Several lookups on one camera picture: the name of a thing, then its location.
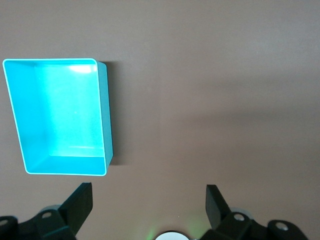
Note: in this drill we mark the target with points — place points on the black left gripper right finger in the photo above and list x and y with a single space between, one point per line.
217 210

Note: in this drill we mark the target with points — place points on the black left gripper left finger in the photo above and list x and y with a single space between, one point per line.
75 210

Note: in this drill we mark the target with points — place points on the cyan plastic bin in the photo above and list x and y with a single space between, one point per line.
62 112

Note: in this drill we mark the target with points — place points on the brown table mat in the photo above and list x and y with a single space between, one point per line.
187 75

